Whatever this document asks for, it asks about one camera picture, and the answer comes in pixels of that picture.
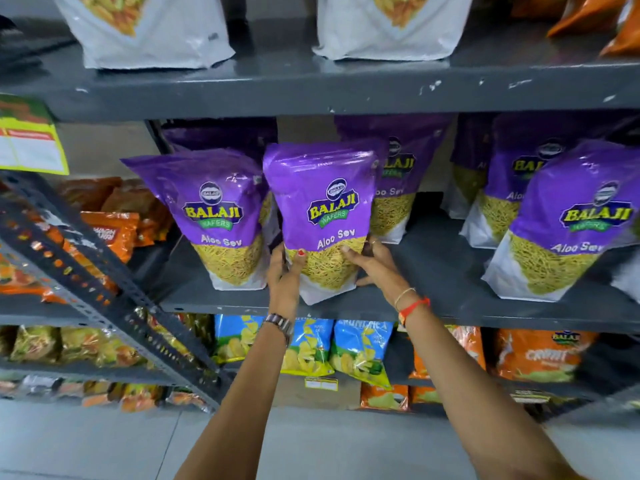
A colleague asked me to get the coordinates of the row of purple packets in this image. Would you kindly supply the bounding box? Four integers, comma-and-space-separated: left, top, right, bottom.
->
121, 113, 640, 303

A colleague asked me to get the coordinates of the person's right hand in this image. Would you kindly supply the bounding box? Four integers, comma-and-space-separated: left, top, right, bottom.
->
341, 236, 419, 308

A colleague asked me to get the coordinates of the person's right forearm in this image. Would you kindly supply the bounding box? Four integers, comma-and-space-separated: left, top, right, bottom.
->
397, 301, 587, 480

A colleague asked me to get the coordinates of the purple snack pouch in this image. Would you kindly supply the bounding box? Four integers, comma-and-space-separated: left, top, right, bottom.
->
262, 141, 381, 306

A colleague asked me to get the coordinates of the row of yellow-green packets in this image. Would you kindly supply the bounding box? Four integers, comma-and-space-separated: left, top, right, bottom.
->
0, 325, 147, 369

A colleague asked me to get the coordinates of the perforated grey metal rack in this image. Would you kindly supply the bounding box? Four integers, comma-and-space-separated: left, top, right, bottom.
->
0, 15, 237, 411

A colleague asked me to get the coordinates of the green and yellow paper sign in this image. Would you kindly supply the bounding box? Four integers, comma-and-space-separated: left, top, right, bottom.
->
0, 94, 70, 176

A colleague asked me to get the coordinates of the person's left hand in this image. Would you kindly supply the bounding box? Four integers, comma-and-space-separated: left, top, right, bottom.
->
266, 243, 307, 321

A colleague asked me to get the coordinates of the row of mixed small packets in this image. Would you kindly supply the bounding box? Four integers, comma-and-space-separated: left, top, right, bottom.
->
0, 375, 212, 414

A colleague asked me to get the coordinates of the shiny orange snack packet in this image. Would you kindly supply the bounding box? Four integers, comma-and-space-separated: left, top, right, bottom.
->
546, 0, 628, 38
599, 0, 640, 58

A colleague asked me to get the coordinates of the blue chips packet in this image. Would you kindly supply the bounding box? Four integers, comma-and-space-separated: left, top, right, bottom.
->
214, 315, 265, 365
280, 318, 335, 378
329, 320, 394, 389

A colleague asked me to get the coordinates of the large white snack bag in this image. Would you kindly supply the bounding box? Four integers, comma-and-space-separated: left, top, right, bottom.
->
50, 0, 236, 70
313, 0, 475, 62

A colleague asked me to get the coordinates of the pile of orange packets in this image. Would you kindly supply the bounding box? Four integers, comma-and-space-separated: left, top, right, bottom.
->
0, 177, 174, 304

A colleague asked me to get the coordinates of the orange chips packet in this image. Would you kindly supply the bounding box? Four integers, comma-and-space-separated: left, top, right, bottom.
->
409, 324, 487, 380
494, 328, 599, 385
409, 386, 443, 405
359, 383, 410, 412

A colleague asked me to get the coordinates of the silver wrist watch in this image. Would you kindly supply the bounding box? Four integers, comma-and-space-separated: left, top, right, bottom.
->
263, 313, 295, 346

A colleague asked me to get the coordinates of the red thread wristband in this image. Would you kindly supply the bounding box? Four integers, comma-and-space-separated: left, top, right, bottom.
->
398, 297, 431, 327

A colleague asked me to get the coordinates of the grey metal shelving unit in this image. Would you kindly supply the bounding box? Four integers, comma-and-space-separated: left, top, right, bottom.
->
0, 0, 640, 426

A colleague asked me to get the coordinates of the person's left forearm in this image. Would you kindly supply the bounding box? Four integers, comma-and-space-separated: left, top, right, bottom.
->
174, 317, 295, 480

